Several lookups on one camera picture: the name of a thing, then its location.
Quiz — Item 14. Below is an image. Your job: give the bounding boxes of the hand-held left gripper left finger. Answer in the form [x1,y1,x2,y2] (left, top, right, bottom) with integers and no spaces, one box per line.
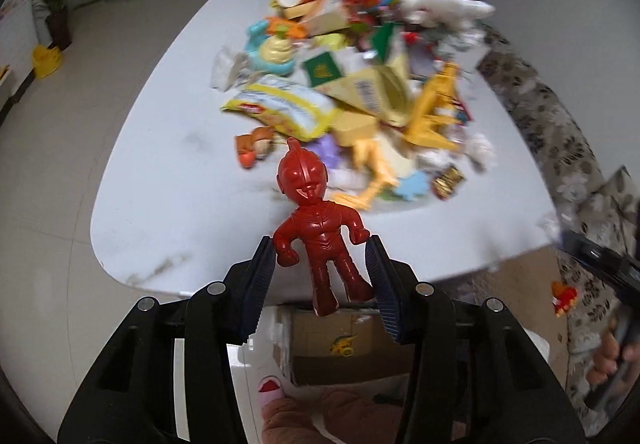
[57,235,277,444]

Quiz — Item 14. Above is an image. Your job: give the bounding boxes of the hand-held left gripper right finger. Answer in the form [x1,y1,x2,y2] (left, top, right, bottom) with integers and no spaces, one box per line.
[365,235,586,444]

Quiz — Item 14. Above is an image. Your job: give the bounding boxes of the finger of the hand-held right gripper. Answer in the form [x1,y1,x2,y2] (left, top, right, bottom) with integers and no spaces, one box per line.
[559,229,640,292]

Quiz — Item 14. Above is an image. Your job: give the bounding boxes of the red hero figure toy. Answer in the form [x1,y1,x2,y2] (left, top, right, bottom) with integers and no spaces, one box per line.
[273,137,377,318]

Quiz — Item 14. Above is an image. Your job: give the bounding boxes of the brown cardboard box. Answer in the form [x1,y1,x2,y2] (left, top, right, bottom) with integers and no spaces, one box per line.
[280,301,417,388]

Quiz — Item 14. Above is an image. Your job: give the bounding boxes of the person's right hand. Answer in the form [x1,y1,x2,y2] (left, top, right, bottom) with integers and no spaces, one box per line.
[587,319,627,388]

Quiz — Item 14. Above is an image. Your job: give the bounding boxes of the small red toy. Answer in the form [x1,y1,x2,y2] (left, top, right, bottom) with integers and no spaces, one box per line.
[550,281,579,318]

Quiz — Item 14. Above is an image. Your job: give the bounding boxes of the small yellow dinosaur toy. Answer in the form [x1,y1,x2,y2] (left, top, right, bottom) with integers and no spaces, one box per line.
[328,334,360,358]

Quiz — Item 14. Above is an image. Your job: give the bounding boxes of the white slipper with red mark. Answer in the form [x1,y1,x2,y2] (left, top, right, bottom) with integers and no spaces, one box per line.
[254,364,287,409]

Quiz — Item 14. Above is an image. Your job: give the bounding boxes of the blue flat toy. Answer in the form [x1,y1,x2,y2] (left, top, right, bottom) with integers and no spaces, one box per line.
[397,171,431,201]

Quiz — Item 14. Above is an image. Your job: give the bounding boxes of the orange dinosaur toy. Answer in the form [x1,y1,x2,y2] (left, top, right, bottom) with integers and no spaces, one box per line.
[332,136,402,211]

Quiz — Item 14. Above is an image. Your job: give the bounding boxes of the dark gold candy wrapper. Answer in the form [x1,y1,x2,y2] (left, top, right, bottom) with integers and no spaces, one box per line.
[430,164,467,200]

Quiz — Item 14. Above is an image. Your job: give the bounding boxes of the floral sofa cover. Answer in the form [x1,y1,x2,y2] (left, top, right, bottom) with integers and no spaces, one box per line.
[476,31,640,441]

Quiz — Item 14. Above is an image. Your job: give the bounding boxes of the person's pink fleece trousers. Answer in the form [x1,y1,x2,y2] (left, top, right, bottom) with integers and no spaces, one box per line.
[260,388,467,444]

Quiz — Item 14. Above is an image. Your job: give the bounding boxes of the brown squirrel toy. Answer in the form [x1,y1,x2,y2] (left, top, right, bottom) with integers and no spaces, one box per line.
[235,126,276,169]

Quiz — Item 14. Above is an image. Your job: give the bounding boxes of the purple plastic toy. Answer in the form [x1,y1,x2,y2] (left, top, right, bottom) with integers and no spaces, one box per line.
[305,134,344,170]

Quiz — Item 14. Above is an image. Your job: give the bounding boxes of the crumpled white tissue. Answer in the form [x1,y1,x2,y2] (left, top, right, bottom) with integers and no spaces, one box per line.
[462,133,497,173]

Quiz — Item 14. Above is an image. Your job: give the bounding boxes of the yellow snack bag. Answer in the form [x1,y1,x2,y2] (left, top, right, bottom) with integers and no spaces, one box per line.
[221,74,337,141]

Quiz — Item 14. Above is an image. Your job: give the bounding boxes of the yellow giraffe toy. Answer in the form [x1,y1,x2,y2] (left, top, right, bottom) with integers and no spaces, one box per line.
[403,61,464,151]

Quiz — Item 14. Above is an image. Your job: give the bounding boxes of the yellow paper package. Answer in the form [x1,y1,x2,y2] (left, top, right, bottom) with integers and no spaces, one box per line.
[332,64,417,128]

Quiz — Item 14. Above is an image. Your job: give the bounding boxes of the clear plastic bag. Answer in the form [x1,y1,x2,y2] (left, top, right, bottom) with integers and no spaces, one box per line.
[209,46,252,93]

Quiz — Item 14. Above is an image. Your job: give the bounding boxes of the green booklet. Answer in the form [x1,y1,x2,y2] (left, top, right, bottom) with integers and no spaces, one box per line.
[303,51,347,88]

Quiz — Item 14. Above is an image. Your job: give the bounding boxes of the cream swirl toy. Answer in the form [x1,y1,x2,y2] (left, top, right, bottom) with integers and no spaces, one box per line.
[259,34,297,76]

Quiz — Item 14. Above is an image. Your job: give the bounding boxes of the teal plastic toy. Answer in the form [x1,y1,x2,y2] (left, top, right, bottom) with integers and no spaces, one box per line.
[244,18,273,70]

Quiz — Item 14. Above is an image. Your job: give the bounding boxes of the white plush toy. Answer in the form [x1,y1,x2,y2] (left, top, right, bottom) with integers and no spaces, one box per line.
[401,0,497,28]

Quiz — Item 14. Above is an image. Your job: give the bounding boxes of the yellow floor bin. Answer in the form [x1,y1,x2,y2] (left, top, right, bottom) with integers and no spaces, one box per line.
[32,46,64,79]

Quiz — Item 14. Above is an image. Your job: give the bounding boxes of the dark flower vase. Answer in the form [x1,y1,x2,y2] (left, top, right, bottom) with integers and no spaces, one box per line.
[47,8,74,50]

